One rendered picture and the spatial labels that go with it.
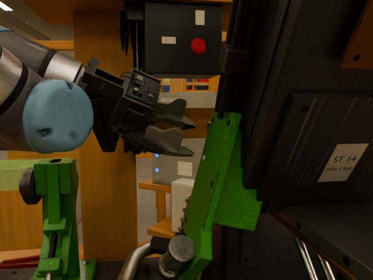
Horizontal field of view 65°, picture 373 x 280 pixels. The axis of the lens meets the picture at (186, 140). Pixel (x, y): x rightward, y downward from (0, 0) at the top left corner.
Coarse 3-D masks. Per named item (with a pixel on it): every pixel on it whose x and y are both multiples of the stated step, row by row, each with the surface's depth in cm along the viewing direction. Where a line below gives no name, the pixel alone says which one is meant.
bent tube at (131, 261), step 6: (138, 246) 71; (144, 246) 71; (132, 252) 67; (138, 252) 68; (144, 252) 70; (126, 258) 65; (132, 258) 64; (138, 258) 66; (126, 264) 61; (132, 264) 62; (126, 270) 59; (132, 270) 60; (120, 276) 57; (126, 276) 57; (132, 276) 58
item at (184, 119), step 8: (160, 104) 51; (168, 104) 51; (176, 104) 51; (184, 104) 51; (160, 112) 52; (168, 112) 52; (176, 112) 53; (152, 120) 52; (160, 120) 52; (168, 120) 53; (176, 120) 53; (184, 120) 54; (184, 128) 55; (192, 128) 55
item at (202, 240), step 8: (200, 232) 40; (208, 232) 41; (192, 240) 43; (200, 240) 40; (208, 240) 40; (200, 248) 39; (208, 248) 39; (200, 256) 38; (208, 256) 38; (184, 264) 44; (192, 264) 40; (200, 264) 39; (184, 272) 43; (192, 272) 41
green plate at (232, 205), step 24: (216, 120) 47; (240, 120) 40; (216, 144) 44; (240, 144) 41; (216, 168) 41; (240, 168) 42; (192, 192) 51; (216, 192) 40; (240, 192) 42; (192, 216) 47; (216, 216) 42; (240, 216) 43
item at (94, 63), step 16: (96, 64) 43; (80, 80) 42; (96, 80) 42; (112, 80) 44; (128, 80) 44; (144, 80) 46; (160, 80) 48; (96, 96) 45; (112, 96) 44; (128, 96) 43; (144, 96) 44; (112, 112) 47; (128, 112) 45; (144, 112) 45; (112, 128) 47; (128, 128) 46; (144, 128) 49
